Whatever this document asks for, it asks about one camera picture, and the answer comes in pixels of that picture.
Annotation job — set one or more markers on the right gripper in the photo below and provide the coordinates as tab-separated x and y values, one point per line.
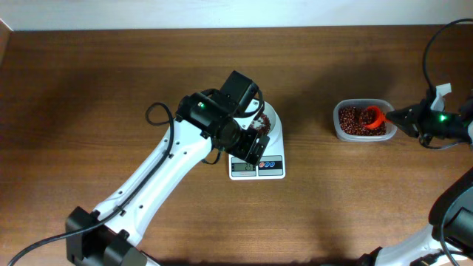
414	115

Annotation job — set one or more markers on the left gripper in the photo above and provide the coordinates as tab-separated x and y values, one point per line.
252	137

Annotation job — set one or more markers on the orange plastic measuring scoop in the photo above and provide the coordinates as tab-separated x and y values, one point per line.
372	117

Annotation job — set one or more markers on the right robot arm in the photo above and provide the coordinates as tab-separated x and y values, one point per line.
448	236

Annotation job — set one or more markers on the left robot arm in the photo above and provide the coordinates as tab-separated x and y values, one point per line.
204	121

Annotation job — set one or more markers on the red beans in bowl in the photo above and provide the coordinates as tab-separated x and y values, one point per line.
262	124

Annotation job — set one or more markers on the white round bowl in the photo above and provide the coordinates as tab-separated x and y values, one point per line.
269	111

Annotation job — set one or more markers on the white digital kitchen scale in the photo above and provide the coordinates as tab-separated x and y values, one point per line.
270	167

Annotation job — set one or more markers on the clear plastic container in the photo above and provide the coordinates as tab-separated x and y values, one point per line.
383	105

